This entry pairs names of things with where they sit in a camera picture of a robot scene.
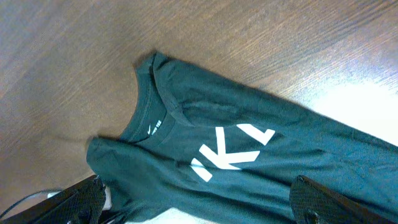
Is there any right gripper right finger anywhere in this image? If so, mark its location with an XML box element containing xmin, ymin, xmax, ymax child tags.
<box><xmin>289</xmin><ymin>175</ymin><xmax>396</xmax><ymax>224</ymax></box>

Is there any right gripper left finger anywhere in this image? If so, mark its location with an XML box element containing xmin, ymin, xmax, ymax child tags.
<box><xmin>1</xmin><ymin>175</ymin><xmax>106</xmax><ymax>224</ymax></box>

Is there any dark green Nike t-shirt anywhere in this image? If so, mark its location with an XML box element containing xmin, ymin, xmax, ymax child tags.
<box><xmin>86</xmin><ymin>52</ymin><xmax>397</xmax><ymax>223</ymax></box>

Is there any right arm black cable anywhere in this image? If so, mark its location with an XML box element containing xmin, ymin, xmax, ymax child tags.
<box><xmin>0</xmin><ymin>189</ymin><xmax>63</xmax><ymax>220</ymax></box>

